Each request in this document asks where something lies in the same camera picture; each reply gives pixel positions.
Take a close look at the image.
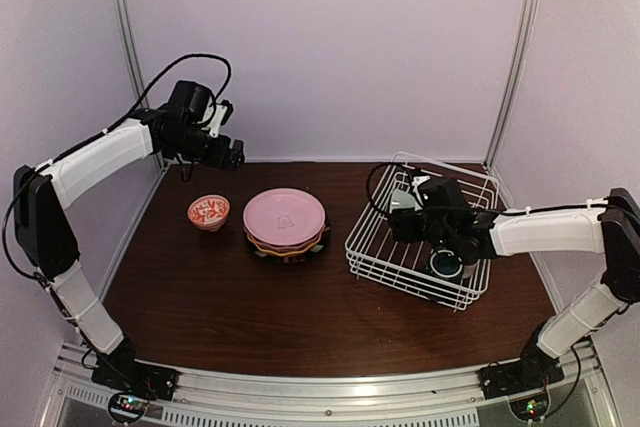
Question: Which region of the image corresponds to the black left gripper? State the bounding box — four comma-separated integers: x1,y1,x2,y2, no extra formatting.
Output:
167,123,244,171

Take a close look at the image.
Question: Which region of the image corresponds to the black striped rim plate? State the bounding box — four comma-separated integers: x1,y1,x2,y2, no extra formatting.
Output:
244,221,332,265

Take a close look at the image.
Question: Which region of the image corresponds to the aluminium corner post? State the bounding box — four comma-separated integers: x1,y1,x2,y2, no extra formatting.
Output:
483,0,540,170
113,0,145,98

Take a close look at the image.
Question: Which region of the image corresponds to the pale green floral bowl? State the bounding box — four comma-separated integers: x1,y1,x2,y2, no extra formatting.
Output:
389,189,419,213

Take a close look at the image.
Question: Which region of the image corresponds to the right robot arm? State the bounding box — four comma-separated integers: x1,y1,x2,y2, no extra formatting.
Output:
385,177,639,389

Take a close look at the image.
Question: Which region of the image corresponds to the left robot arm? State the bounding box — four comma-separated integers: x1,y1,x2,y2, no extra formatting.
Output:
9,81,244,391

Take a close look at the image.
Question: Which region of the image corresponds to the aluminium front frame rail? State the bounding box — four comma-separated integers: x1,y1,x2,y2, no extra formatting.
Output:
39,341,621,427

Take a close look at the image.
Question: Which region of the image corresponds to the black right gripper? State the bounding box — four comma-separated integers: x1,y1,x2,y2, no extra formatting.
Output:
390,205,454,249

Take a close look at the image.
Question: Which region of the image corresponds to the left aluminium corner post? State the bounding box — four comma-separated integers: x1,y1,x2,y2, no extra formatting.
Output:
113,0,145,98

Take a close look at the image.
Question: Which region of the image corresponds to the white red patterned bowl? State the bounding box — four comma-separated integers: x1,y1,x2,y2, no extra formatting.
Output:
187,194,231,232

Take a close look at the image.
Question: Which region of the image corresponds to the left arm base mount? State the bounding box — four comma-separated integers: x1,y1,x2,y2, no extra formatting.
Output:
82,333,179,401

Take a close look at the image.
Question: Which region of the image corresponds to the right aluminium corner post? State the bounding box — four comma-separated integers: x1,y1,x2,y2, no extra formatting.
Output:
483,0,540,170

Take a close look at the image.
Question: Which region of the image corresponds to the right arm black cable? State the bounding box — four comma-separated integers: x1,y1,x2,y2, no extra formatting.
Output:
365,162,416,218

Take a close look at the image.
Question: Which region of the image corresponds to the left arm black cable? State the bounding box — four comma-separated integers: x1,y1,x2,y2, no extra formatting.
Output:
107,52,234,133

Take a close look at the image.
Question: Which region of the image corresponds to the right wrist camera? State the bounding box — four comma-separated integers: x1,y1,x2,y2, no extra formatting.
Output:
411,175,431,208

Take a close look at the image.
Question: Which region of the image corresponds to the yellow polka dot plate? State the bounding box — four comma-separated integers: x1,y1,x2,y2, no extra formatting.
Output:
246,234,322,258

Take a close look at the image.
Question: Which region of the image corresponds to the white wire dish rack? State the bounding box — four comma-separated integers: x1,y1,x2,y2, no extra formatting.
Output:
345,152,501,311

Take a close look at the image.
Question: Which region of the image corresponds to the pink polka dot plate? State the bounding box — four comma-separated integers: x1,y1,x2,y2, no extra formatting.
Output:
244,229,323,252

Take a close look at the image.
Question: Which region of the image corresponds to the plain pink plate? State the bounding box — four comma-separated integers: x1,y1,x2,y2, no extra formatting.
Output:
243,188,326,244

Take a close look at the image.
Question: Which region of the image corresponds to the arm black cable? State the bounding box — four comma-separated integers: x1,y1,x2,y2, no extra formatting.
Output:
107,52,234,133
365,162,416,218

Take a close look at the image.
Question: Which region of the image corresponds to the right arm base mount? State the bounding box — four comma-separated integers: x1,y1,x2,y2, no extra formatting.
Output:
478,337,565,400

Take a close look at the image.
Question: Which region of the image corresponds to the dark teal small cup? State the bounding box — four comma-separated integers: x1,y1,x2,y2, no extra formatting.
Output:
429,249,463,279

